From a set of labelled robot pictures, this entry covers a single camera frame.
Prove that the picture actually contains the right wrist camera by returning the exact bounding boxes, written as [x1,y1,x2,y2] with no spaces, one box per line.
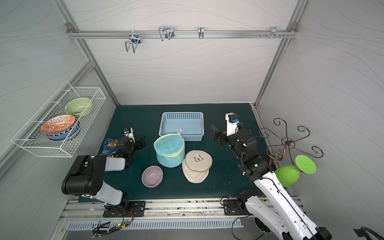
[225,113,240,137]

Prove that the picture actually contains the light blue plastic basket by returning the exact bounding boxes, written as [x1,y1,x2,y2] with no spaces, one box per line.
[159,112,205,142]

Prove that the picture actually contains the black scrolled metal stand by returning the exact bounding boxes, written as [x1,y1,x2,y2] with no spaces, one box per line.
[259,118,324,173]

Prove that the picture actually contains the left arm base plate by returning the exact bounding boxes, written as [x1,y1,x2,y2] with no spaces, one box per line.
[103,201,146,218]

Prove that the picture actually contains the middle metal hook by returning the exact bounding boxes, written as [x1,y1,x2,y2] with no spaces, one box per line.
[158,27,175,42]

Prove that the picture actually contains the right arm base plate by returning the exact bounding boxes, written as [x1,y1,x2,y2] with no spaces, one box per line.
[221,198,249,216]

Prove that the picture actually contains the aluminium front rail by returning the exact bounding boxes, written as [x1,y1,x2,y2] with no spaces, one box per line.
[59,196,308,221]

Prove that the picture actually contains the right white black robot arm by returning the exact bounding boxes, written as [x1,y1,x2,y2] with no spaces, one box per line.
[211,126,332,240]

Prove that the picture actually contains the cream mesh laundry bag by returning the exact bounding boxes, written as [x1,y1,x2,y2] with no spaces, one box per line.
[182,150,213,184]

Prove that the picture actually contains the aluminium rail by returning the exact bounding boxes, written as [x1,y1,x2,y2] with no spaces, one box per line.
[59,196,308,221]
[68,29,298,40]

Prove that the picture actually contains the right metal hook bracket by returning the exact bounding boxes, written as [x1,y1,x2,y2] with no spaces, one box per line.
[260,28,287,39]

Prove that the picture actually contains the small metal hook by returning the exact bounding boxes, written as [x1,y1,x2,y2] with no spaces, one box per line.
[198,27,204,39]

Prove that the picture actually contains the lilac ceramic bowl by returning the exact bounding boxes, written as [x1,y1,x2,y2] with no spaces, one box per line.
[141,166,164,188]

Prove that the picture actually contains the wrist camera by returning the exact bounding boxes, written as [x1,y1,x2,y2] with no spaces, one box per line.
[225,113,240,137]
[124,127,135,143]

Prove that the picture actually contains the green ceramic bowl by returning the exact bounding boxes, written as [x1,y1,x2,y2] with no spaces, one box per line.
[65,98,93,119]

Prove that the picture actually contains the green round disc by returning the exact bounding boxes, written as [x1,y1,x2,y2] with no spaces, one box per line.
[295,155,317,175]

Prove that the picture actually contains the blue bowl under orange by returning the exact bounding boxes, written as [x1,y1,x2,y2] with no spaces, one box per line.
[46,125,79,141]

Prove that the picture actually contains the left double metal hook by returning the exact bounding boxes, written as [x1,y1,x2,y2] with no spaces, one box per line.
[125,32,141,53]

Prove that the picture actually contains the white wire wall basket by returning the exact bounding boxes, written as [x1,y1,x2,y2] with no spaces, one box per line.
[11,82,106,158]

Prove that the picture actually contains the orange patterned bowl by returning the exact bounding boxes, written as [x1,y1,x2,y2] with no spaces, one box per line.
[41,115,76,135]

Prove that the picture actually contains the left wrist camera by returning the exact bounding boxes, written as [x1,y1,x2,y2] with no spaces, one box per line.
[124,127,135,143]

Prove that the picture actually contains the white slotted cable duct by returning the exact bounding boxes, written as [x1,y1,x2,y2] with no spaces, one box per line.
[67,218,244,231]

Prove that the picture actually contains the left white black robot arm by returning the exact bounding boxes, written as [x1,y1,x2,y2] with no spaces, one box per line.
[62,137,146,210]

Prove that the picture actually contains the blue snack bag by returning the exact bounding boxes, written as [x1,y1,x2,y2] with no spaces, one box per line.
[100,138,118,157]

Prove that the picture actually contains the teal mesh laundry bag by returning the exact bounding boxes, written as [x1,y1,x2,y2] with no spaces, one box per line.
[154,129,185,168]

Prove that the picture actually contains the aluminium top rail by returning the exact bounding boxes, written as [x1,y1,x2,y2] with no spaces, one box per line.
[68,29,298,40]

